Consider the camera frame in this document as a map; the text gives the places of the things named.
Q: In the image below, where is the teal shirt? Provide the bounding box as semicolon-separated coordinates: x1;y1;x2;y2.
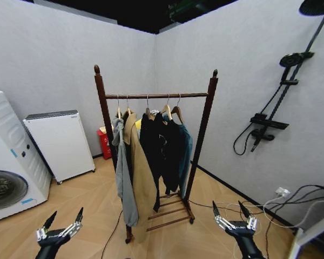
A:
163;114;194;200

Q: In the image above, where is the white box cabinet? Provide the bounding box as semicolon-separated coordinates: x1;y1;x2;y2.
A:
23;109;96;185

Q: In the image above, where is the black overhead shower head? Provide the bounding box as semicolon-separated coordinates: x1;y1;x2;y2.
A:
298;0;324;16

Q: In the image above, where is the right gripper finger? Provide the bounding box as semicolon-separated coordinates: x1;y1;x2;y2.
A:
212;200;234;231
238;200;259;231

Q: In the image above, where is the black shower hose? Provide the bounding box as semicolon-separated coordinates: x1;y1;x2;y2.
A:
233;80;288;156

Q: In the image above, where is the white cable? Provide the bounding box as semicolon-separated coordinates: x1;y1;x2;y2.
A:
225;196;324;230

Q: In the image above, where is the dark wooden clothes rack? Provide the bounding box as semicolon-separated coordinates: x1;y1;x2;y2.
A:
93;64;220;244

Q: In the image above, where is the black floor cable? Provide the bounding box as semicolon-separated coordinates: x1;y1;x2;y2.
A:
100;209;125;259

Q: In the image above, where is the black hand shower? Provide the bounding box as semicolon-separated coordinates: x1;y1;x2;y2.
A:
279;51;315;82

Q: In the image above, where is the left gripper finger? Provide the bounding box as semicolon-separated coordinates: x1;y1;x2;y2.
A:
62;207;84;238
36;210;58;241

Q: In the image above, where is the black shower mixer shelf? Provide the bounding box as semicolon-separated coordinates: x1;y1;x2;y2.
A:
249;113;290;131

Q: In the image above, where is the black shower riser pipe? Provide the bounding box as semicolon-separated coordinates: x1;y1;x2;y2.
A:
259;12;324;127

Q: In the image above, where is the white table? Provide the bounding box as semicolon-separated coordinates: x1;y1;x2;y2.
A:
288;210;324;259

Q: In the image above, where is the black printed shirt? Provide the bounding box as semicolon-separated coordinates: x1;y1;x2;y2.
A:
153;111;185;195

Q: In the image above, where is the black wall cable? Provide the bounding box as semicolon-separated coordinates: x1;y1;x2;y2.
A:
264;184;324;259

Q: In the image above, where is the black jacket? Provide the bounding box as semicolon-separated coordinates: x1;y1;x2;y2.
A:
139;112;163;213

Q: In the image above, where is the white washing machine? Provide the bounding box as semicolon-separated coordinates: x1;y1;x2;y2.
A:
0;90;53;224

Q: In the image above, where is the red bin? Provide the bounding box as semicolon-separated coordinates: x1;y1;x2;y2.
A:
96;128;113;161

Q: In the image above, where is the tan long coat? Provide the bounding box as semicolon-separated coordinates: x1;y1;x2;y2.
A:
122;110;161;241

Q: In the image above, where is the white wall socket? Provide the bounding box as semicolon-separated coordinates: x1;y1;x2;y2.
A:
275;186;291;197

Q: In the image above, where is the grey hoodie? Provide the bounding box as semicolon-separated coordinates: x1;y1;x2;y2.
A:
111;117;139;228

